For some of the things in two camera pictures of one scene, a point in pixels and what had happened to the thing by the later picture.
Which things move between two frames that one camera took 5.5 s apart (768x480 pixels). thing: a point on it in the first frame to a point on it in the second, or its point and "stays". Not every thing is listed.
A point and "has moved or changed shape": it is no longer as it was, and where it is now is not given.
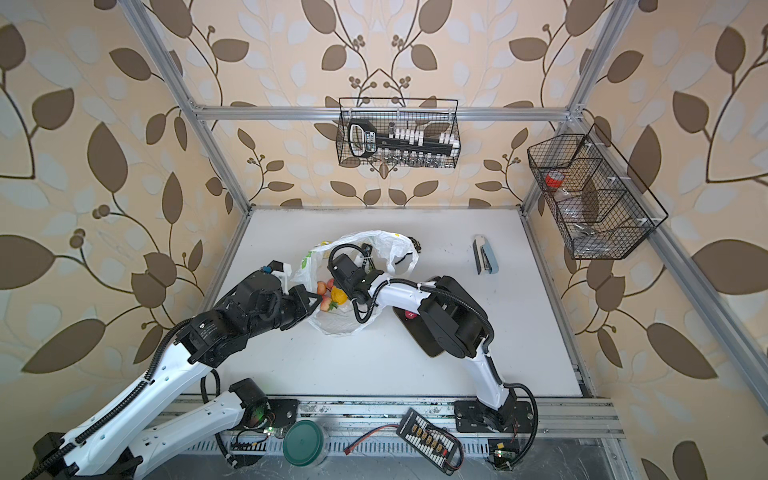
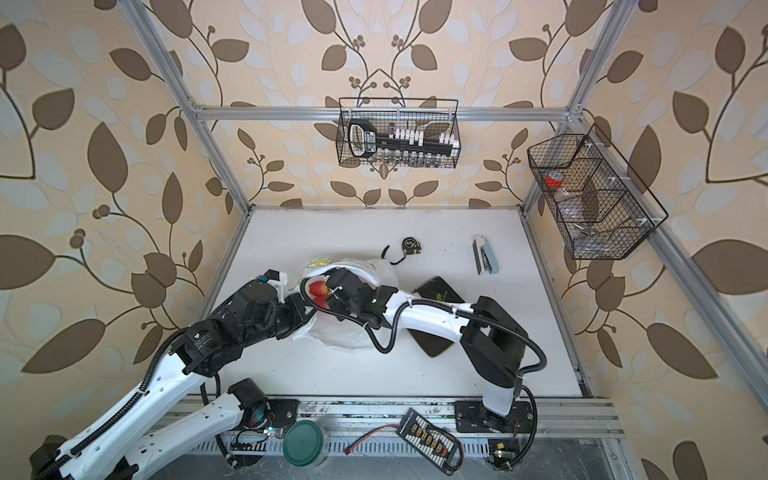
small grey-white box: [484, 257] stays
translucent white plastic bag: [385, 251] has moved or changed shape
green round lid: [302, 442] stays
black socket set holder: [364, 141] stays
